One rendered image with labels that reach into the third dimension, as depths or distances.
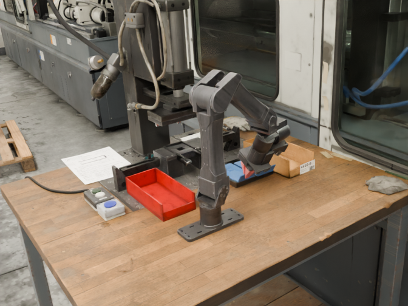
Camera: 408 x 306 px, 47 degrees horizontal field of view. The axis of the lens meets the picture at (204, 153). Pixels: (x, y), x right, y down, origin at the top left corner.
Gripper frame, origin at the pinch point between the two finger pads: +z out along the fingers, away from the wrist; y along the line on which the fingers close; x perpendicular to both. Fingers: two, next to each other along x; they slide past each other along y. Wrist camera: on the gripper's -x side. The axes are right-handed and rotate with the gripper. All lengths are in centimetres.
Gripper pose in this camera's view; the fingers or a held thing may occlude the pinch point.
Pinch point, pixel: (246, 175)
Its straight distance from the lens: 158.7
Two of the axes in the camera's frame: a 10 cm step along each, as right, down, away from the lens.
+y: -5.1, -7.1, 4.8
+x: -8.2, 2.5, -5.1
